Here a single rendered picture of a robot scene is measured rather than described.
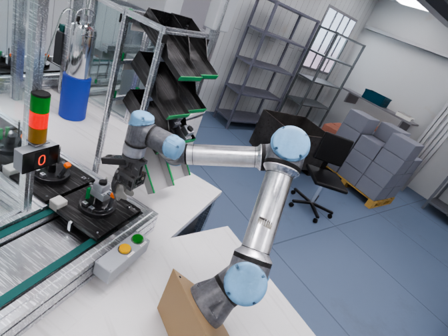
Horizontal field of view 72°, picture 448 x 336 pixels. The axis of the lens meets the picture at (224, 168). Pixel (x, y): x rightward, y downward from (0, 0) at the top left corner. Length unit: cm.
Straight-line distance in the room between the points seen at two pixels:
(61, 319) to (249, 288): 58
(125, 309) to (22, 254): 37
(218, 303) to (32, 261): 60
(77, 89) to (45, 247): 109
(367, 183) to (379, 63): 329
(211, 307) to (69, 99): 150
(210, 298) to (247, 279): 19
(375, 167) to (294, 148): 409
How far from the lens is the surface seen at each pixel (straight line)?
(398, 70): 739
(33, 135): 107
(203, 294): 103
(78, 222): 124
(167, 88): 138
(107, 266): 113
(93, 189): 126
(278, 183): 92
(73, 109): 210
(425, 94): 713
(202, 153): 108
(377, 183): 498
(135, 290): 121
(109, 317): 115
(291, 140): 93
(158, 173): 146
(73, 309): 115
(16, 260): 120
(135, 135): 102
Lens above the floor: 182
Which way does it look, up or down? 27 degrees down
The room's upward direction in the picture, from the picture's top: 23 degrees clockwise
